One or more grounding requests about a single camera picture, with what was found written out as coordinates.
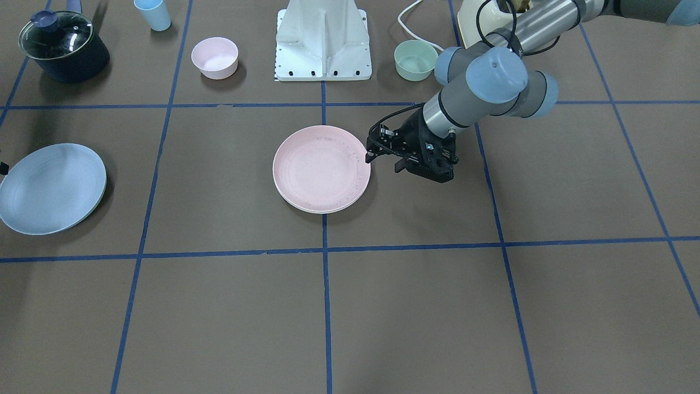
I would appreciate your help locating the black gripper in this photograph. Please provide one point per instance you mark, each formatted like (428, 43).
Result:
(411, 135)

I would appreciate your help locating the blue plate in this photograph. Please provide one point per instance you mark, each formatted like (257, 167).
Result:
(52, 189)

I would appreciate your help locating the pink plate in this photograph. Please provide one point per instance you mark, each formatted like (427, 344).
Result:
(321, 156)

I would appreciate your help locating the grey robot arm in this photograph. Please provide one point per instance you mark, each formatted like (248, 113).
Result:
(489, 78)

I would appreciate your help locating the cream plate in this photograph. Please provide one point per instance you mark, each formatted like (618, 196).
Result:
(320, 201)

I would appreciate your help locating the green bowl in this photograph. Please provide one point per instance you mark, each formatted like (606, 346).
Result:
(415, 60)

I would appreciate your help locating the glass pot lid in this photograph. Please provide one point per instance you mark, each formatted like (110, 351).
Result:
(55, 34)

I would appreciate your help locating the dark blue pot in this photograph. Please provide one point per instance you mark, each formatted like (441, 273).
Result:
(87, 62)

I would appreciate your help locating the cream toaster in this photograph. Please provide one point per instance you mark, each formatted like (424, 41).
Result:
(490, 15)

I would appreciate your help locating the pink bowl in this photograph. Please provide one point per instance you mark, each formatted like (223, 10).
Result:
(215, 57)

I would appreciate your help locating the light blue cup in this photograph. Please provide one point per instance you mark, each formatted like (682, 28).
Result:
(155, 14)

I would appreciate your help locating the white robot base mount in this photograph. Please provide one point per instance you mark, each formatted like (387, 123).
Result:
(322, 41)

